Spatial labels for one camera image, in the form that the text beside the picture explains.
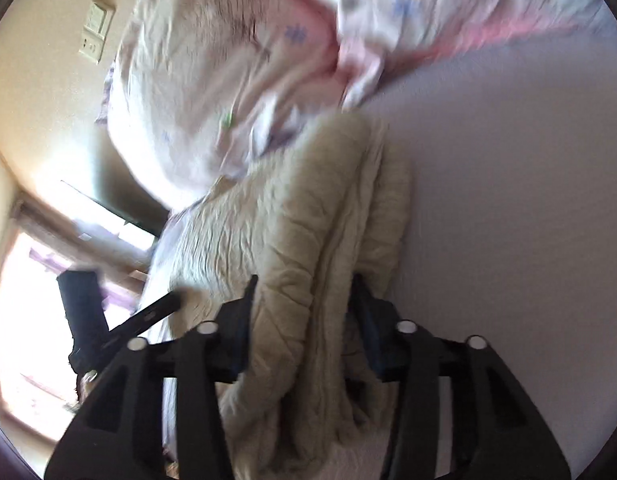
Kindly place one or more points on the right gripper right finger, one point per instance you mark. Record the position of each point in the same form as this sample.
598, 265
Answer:
497, 431

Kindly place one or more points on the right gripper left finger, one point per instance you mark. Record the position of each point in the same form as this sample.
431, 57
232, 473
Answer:
117, 433

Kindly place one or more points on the beige cable-knit sweater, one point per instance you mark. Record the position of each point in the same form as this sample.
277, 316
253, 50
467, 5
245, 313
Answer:
304, 221

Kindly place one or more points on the person's left hand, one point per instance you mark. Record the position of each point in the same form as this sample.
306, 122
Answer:
85, 383

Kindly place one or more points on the dark monitor screen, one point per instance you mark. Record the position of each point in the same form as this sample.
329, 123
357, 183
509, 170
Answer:
123, 196

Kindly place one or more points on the lavender bed sheet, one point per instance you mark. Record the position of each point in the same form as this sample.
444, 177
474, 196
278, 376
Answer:
512, 235

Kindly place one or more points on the pink pillow with tree print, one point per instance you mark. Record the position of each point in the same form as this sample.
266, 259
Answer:
201, 88

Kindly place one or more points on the pink pillow with floral print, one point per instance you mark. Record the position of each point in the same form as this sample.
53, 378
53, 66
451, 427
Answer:
382, 37

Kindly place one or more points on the white wall socket plate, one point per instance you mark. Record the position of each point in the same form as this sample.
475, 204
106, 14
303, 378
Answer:
91, 46

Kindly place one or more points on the white wall switch plate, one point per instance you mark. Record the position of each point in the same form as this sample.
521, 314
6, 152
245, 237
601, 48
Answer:
99, 17

